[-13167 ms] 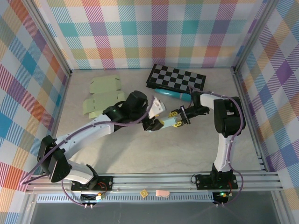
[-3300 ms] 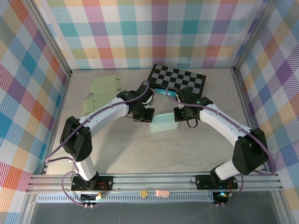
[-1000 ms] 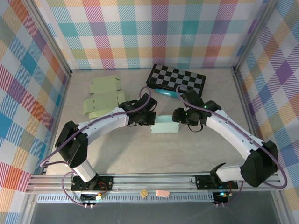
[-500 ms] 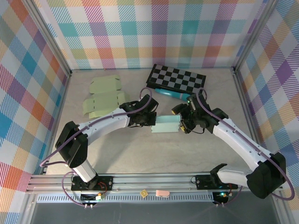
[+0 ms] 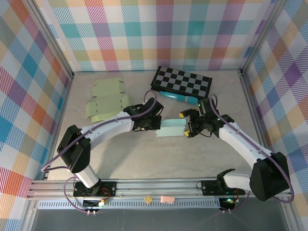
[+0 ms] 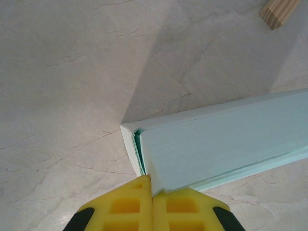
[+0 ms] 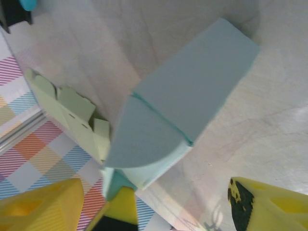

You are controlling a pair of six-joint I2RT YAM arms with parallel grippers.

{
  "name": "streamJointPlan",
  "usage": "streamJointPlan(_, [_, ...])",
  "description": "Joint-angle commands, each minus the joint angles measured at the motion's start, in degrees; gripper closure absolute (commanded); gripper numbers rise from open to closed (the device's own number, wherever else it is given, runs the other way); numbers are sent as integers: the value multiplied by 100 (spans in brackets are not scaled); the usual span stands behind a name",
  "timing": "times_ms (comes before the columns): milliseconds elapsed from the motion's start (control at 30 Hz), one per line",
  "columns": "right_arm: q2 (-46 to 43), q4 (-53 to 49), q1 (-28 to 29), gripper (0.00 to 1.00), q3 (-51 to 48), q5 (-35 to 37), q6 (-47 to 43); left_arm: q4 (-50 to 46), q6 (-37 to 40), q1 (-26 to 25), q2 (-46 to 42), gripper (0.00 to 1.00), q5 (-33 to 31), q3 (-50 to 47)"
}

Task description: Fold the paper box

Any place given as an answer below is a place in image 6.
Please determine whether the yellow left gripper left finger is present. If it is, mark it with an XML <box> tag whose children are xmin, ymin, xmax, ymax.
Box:
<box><xmin>63</xmin><ymin>175</ymin><xmax>154</xmax><ymax>231</ymax></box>

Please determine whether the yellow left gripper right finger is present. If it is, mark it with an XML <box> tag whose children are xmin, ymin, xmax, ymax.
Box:
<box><xmin>153</xmin><ymin>187</ymin><xmax>246</xmax><ymax>231</ymax></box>

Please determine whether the light blue paper box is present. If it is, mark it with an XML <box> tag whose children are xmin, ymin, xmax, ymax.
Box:
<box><xmin>120</xmin><ymin>88</ymin><xmax>308</xmax><ymax>195</ymax></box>

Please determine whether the small wooden block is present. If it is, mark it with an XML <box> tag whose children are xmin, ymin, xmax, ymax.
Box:
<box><xmin>258</xmin><ymin>0</ymin><xmax>303</xmax><ymax>31</ymax></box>

